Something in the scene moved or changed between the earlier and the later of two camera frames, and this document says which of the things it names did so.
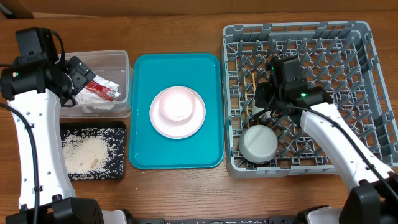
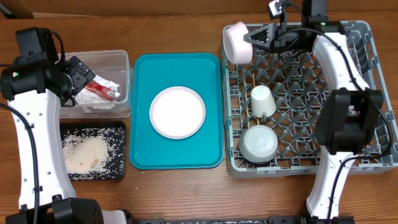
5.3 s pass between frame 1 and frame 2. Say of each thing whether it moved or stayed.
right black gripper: moved
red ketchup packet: stayed
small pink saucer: moved
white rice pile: stayed
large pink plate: stayed
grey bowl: stayed
